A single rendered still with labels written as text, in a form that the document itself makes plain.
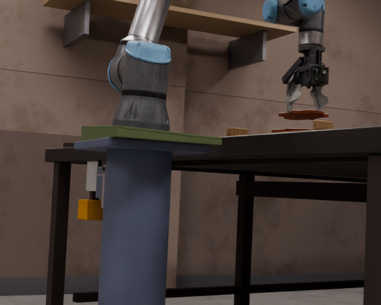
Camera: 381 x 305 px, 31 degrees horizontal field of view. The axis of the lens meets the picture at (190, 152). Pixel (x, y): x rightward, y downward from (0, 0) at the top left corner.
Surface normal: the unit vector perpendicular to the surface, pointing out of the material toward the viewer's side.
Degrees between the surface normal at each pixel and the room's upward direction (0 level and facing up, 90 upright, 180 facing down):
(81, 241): 90
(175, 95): 90
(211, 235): 90
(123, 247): 90
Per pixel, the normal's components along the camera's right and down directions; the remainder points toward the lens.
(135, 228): 0.07, -0.05
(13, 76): 0.44, -0.03
